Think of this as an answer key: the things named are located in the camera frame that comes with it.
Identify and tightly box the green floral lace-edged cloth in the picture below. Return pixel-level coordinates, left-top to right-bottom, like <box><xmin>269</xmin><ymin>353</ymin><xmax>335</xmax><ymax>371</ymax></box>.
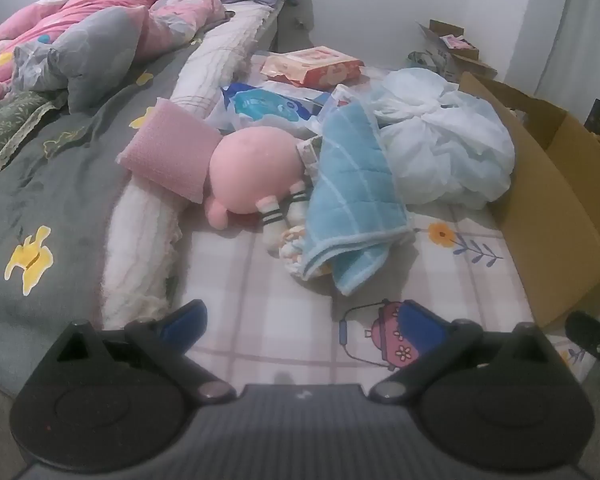
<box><xmin>0</xmin><ymin>91</ymin><xmax>68</xmax><ymax>196</ymax></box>

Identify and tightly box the grey-green paper bag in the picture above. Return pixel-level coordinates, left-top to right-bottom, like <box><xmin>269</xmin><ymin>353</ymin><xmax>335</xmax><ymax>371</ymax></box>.
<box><xmin>407</xmin><ymin>50</ymin><xmax>451</xmax><ymax>80</ymax></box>

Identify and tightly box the pink packet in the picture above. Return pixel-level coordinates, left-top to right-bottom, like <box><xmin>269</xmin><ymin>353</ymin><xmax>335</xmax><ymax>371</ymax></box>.
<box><xmin>440</xmin><ymin>34</ymin><xmax>473</xmax><ymax>52</ymax></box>

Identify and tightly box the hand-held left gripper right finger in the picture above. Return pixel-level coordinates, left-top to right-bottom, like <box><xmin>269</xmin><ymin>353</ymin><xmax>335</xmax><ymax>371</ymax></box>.
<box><xmin>367</xmin><ymin>300</ymin><xmax>551</xmax><ymax>403</ymax></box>

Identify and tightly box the pink plush doll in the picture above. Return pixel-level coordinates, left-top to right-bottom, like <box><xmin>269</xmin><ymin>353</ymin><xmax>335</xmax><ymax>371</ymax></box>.
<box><xmin>204</xmin><ymin>127</ymin><xmax>326</xmax><ymax>253</ymax></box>

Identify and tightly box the pale translucent plastic bag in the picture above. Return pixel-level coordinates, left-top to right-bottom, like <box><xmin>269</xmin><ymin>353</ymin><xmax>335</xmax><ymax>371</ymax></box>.
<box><xmin>367</xmin><ymin>67</ymin><xmax>516</xmax><ymax>211</ymax></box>

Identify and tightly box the blue tissue pack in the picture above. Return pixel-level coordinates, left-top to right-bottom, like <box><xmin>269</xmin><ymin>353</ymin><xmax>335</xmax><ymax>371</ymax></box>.
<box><xmin>220</xmin><ymin>82</ymin><xmax>331</xmax><ymax>128</ymax></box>

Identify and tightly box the grey bedsheet with yellow prints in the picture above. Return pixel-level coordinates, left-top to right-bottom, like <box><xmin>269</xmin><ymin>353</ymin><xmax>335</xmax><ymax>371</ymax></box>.
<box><xmin>0</xmin><ymin>35</ymin><xmax>216</xmax><ymax>396</ymax></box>

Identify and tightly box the plaid flower-print mat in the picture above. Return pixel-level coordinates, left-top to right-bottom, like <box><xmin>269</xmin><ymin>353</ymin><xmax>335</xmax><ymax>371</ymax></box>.
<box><xmin>177</xmin><ymin>50</ymin><xmax>600</xmax><ymax>396</ymax></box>

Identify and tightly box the red wet wipes pack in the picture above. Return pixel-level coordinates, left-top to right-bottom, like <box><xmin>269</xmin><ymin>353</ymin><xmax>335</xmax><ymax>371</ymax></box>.
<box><xmin>260</xmin><ymin>46</ymin><xmax>366</xmax><ymax>92</ymax></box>

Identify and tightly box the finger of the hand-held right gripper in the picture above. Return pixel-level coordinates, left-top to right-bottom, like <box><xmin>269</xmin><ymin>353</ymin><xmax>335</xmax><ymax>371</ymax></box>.
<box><xmin>565</xmin><ymin>310</ymin><xmax>600</xmax><ymax>401</ymax></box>

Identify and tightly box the white orange patterned cloth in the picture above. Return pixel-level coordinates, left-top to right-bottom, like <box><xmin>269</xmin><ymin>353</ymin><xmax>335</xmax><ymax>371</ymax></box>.
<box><xmin>275</xmin><ymin>225</ymin><xmax>333</xmax><ymax>281</ymax></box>

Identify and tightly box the large cardboard box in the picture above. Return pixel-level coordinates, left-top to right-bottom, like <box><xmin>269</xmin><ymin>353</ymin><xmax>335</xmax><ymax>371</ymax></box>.
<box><xmin>457</xmin><ymin>71</ymin><xmax>600</xmax><ymax>331</ymax></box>

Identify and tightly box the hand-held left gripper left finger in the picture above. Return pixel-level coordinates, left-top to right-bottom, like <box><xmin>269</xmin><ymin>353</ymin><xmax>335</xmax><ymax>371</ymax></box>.
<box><xmin>55</xmin><ymin>299</ymin><xmax>238</xmax><ymax>403</ymax></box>

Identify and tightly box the blue towel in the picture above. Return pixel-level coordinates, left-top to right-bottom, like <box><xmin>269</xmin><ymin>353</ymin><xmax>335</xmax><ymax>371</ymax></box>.
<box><xmin>300</xmin><ymin>105</ymin><xmax>416</xmax><ymax>297</ymax></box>

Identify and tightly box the small open cardboard box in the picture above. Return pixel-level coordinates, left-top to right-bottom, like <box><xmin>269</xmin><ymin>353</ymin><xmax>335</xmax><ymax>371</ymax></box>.
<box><xmin>415</xmin><ymin>19</ymin><xmax>498</xmax><ymax>81</ymax></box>

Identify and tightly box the pink waffle cloth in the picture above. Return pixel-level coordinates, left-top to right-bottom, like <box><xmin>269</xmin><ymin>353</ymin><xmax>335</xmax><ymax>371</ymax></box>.
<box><xmin>119</xmin><ymin>97</ymin><xmax>223</xmax><ymax>206</ymax></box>

